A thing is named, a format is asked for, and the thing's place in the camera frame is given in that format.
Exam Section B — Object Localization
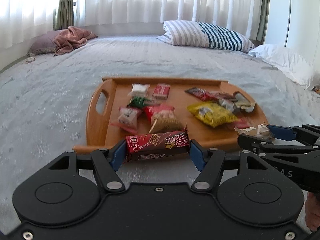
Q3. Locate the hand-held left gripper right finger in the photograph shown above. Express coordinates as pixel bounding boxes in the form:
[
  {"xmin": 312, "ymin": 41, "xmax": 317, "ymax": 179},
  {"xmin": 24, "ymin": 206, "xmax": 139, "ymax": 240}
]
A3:
[{"xmin": 190, "ymin": 139, "xmax": 266, "ymax": 193}]

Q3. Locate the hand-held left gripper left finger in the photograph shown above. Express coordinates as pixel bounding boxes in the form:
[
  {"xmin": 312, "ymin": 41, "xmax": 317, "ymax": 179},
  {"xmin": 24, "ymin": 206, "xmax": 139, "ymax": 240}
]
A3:
[{"xmin": 47, "ymin": 139, "xmax": 127, "ymax": 193}]

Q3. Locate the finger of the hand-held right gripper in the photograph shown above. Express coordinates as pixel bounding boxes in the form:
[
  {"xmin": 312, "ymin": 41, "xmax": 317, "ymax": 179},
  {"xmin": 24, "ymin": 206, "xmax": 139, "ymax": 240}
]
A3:
[
  {"xmin": 267, "ymin": 124, "xmax": 320, "ymax": 145},
  {"xmin": 237, "ymin": 134, "xmax": 320, "ymax": 160}
]

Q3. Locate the beige nougat packet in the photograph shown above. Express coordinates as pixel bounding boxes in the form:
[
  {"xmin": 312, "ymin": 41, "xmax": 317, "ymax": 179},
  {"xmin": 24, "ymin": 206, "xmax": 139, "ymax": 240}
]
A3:
[{"xmin": 234, "ymin": 122, "xmax": 275, "ymax": 139}]

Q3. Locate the red square packet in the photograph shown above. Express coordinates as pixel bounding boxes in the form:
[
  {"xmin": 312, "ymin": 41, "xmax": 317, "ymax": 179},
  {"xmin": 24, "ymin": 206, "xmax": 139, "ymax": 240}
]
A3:
[{"xmin": 232, "ymin": 119, "xmax": 250, "ymax": 129}]

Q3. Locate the wooden tray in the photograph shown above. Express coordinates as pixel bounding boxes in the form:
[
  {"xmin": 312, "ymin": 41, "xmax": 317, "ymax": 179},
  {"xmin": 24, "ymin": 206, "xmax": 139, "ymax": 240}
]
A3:
[{"xmin": 72, "ymin": 77, "xmax": 269, "ymax": 155}]

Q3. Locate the gold snack packet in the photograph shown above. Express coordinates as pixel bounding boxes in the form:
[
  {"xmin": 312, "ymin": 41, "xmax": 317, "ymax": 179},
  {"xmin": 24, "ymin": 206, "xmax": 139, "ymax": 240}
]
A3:
[{"xmin": 226, "ymin": 92, "xmax": 256, "ymax": 113}]

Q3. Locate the red white snack packet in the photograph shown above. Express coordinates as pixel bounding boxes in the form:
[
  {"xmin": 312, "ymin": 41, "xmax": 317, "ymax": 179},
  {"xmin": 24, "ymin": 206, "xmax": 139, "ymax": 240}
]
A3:
[{"xmin": 111, "ymin": 106, "xmax": 143, "ymax": 132}]

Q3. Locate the dark red wafer packet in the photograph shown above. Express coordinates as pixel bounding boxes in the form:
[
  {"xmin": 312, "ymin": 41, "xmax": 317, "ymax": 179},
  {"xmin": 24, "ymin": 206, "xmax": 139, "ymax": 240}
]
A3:
[{"xmin": 125, "ymin": 127, "xmax": 192, "ymax": 164}]

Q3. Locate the yellow snack packet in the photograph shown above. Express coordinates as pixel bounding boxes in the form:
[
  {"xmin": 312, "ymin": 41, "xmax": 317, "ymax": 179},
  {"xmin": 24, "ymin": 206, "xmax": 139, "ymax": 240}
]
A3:
[{"xmin": 187, "ymin": 101, "xmax": 239, "ymax": 128}]

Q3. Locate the red gold nut packet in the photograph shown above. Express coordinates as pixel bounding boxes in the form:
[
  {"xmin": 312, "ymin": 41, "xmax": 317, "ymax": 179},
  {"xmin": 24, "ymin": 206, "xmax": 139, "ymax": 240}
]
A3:
[{"xmin": 142, "ymin": 104, "xmax": 184, "ymax": 134}]

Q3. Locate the brown peanut packet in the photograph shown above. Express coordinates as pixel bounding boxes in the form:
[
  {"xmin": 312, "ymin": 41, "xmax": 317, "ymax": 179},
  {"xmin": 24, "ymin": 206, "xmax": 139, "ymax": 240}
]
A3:
[{"xmin": 212, "ymin": 92, "xmax": 237, "ymax": 103}]

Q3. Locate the green pea snack packet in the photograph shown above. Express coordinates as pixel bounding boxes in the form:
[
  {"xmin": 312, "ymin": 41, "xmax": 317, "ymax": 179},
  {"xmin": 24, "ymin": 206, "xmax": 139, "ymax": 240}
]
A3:
[{"xmin": 129, "ymin": 96, "xmax": 153, "ymax": 108}]

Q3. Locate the red biscuit packet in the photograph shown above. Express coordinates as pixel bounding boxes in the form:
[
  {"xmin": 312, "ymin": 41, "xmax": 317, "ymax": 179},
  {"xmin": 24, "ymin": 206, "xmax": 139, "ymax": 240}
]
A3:
[{"xmin": 152, "ymin": 84, "xmax": 171, "ymax": 99}]

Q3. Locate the person's right hand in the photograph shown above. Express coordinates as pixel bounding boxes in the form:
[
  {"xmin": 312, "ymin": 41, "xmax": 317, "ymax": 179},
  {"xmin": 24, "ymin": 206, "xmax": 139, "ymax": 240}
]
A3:
[{"xmin": 305, "ymin": 192, "xmax": 320, "ymax": 233}]

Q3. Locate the white pillow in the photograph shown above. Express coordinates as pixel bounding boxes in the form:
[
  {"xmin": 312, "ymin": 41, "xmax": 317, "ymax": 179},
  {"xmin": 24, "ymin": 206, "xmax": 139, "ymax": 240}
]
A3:
[{"xmin": 249, "ymin": 44, "xmax": 317, "ymax": 90}]

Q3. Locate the light blue snowflake bedspread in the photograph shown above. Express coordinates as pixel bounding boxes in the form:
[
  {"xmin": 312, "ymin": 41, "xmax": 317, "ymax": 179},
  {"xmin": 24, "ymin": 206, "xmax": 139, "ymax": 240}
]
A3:
[{"xmin": 0, "ymin": 35, "xmax": 320, "ymax": 230}]

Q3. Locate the striped pillow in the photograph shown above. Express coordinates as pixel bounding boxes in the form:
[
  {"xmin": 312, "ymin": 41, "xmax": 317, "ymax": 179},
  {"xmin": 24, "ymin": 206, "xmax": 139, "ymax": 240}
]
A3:
[{"xmin": 157, "ymin": 20, "xmax": 255, "ymax": 53}]

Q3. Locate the green curtain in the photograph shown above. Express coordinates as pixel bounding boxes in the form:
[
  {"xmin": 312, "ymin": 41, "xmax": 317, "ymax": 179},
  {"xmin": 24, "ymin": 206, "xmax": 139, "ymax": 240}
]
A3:
[
  {"xmin": 54, "ymin": 0, "xmax": 77, "ymax": 30},
  {"xmin": 257, "ymin": 0, "xmax": 271, "ymax": 43}
]

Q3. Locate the pink cloth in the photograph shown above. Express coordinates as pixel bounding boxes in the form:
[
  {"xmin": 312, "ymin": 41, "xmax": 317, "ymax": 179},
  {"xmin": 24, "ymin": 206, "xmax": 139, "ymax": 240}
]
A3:
[{"xmin": 54, "ymin": 26, "xmax": 98, "ymax": 55}]

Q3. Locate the mauve pillow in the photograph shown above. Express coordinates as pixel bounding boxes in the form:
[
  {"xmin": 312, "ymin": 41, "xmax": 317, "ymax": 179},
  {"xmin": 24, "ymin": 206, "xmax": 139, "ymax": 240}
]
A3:
[{"xmin": 28, "ymin": 31, "xmax": 65, "ymax": 55}]

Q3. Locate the white sheer curtain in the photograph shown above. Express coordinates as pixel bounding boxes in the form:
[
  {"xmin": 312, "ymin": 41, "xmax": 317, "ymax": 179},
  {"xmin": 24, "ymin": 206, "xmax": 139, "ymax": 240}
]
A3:
[
  {"xmin": 74, "ymin": 0, "xmax": 265, "ymax": 38},
  {"xmin": 0, "ymin": 0, "xmax": 60, "ymax": 49}
]

